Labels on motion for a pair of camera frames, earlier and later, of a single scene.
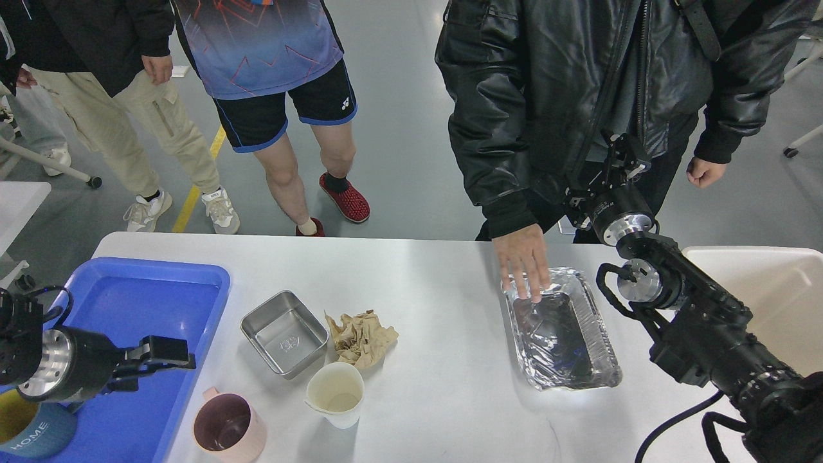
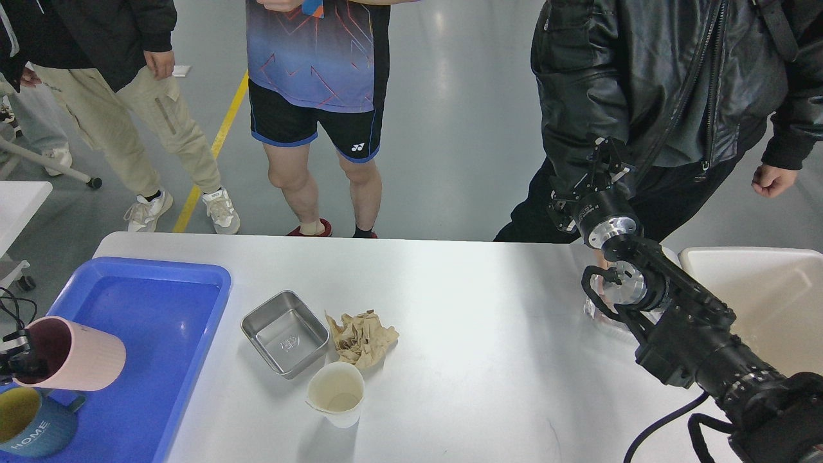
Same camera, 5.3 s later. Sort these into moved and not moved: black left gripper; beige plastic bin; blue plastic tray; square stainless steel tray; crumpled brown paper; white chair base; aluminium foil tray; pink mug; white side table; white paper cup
Moved: black left gripper; pink mug; aluminium foil tray
Not moved: blue plastic tray; white side table; white paper cup; white chair base; square stainless steel tray; beige plastic bin; crumpled brown paper
